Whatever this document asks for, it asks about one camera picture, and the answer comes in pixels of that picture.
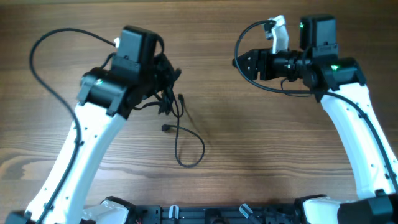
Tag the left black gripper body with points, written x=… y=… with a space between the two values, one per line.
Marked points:
x=163 y=73

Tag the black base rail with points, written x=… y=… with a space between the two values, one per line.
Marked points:
x=214 y=214

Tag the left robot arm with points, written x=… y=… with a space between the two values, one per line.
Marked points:
x=125 y=82

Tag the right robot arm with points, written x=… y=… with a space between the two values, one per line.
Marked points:
x=339 y=85

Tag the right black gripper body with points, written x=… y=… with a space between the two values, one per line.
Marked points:
x=266 y=53

